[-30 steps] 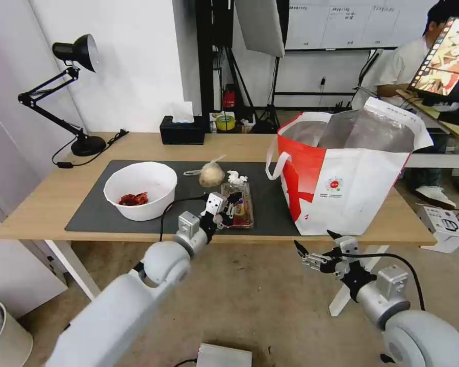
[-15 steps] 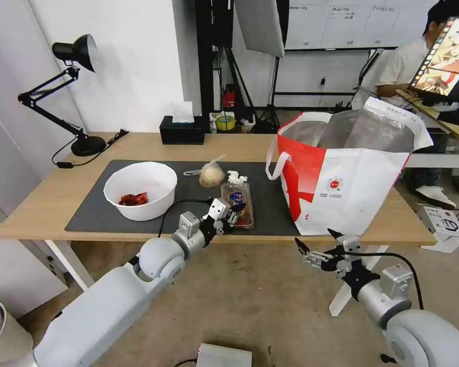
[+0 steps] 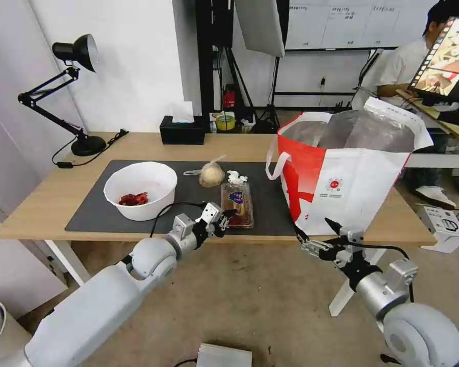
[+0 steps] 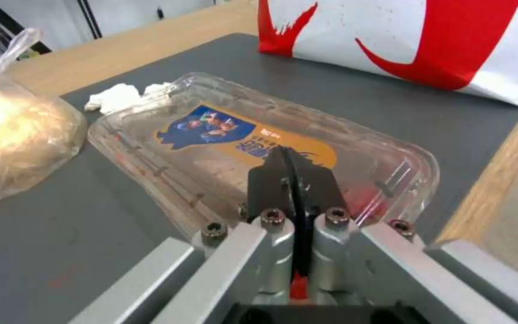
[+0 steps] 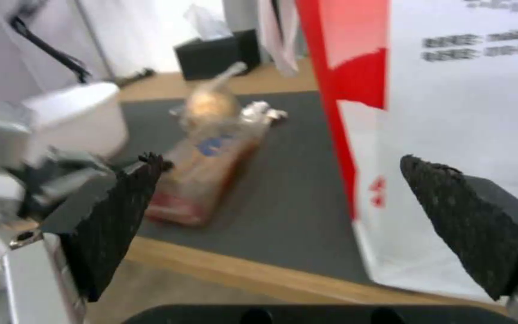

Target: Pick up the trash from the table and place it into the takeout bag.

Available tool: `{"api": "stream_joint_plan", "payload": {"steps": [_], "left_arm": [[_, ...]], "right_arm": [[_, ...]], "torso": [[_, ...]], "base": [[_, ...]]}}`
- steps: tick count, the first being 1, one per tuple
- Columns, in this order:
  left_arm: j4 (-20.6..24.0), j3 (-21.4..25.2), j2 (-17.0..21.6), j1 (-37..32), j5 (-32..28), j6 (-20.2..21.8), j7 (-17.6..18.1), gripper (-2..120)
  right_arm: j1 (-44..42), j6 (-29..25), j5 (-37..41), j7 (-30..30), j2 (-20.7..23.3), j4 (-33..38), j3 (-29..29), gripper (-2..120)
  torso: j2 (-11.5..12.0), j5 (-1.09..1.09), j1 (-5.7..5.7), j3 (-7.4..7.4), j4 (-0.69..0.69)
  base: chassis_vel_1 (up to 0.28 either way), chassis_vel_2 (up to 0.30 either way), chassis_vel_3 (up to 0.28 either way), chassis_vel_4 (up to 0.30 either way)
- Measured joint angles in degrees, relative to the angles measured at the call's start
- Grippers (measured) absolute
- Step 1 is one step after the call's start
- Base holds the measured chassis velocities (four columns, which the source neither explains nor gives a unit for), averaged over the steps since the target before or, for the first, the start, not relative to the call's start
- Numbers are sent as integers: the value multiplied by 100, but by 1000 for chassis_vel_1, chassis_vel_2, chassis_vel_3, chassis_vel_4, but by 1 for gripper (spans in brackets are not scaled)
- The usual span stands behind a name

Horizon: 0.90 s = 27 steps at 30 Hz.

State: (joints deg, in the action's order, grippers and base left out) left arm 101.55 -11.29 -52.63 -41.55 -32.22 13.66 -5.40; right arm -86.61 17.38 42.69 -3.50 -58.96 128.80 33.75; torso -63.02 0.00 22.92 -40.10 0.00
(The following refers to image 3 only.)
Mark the wooden table with white legs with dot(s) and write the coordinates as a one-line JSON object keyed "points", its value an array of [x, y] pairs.
{"points": [[42, 202]]}

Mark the white cardboard box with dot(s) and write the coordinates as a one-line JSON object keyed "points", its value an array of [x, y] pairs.
{"points": [[443, 229]]}

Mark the clear bag with beige bun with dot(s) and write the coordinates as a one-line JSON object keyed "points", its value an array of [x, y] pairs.
{"points": [[211, 176]]}

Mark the red fire extinguisher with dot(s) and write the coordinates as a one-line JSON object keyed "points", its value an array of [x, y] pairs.
{"points": [[228, 98]]}

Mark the black desk lamp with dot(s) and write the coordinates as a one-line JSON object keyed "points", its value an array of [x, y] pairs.
{"points": [[88, 147]]}

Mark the white whiteboard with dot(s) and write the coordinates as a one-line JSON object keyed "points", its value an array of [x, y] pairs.
{"points": [[344, 23]]}

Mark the black metal rack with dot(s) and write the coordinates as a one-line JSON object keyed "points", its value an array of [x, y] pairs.
{"points": [[206, 57]]}

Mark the wooden desk board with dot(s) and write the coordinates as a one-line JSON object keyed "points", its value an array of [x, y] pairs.
{"points": [[457, 128]]}

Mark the yellow green tape roll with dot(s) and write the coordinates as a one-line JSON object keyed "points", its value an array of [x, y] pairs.
{"points": [[225, 123]]}

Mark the white softbox panel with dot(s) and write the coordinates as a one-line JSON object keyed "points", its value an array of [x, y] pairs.
{"points": [[260, 26]]}

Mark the black tripod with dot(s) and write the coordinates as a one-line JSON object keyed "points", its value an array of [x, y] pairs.
{"points": [[267, 114]]}

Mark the white paper bowl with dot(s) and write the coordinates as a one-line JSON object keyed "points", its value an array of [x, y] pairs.
{"points": [[145, 210]]}

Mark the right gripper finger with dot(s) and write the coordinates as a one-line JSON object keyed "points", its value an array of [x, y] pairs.
{"points": [[318, 248], [350, 235]]}

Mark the red food scraps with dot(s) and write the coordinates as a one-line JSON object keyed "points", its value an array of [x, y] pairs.
{"points": [[134, 199]]}

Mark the black table mat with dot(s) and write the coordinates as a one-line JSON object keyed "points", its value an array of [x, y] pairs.
{"points": [[92, 214]]}

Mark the white and red takeout bag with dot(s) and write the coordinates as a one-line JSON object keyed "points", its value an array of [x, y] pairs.
{"points": [[348, 183]]}

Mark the clear package with blue label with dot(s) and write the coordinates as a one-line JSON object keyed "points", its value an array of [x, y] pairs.
{"points": [[241, 200]]}

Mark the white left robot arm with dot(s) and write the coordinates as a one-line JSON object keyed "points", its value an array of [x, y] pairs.
{"points": [[99, 306]]}

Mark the grey flat box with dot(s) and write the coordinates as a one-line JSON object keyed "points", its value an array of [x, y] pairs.
{"points": [[223, 355]]}

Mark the white tissue sheet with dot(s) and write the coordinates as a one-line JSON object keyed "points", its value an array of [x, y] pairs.
{"points": [[181, 112]]}

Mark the black computer monitor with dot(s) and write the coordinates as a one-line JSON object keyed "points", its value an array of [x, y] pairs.
{"points": [[449, 61]]}

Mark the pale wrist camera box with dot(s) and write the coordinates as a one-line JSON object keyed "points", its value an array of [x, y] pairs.
{"points": [[213, 211]]}

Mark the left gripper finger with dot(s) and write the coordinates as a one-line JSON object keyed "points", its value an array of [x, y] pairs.
{"points": [[221, 230], [229, 215]]}

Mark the crumpled white tissue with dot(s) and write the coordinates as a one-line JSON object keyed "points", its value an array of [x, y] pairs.
{"points": [[236, 177]]}

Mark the grey desk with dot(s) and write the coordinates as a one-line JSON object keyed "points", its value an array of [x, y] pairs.
{"points": [[440, 160]]}

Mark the black tissue box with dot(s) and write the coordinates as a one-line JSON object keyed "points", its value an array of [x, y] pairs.
{"points": [[181, 134]]}

